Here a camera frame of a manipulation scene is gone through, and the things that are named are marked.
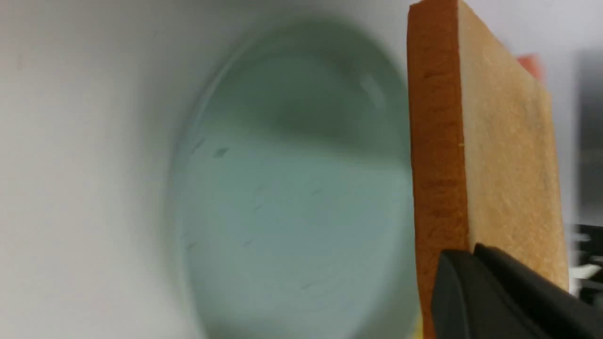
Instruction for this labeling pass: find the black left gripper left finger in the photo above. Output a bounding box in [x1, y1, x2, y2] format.
[431, 250, 533, 339]

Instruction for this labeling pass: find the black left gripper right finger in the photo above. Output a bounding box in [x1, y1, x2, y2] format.
[473, 244, 603, 339]

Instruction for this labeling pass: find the toast slice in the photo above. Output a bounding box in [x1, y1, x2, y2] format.
[407, 0, 569, 339]

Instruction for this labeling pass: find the mint green plate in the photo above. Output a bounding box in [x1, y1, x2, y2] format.
[172, 16, 420, 339]

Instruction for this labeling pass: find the orange cube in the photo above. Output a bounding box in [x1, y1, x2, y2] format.
[517, 54, 545, 81]

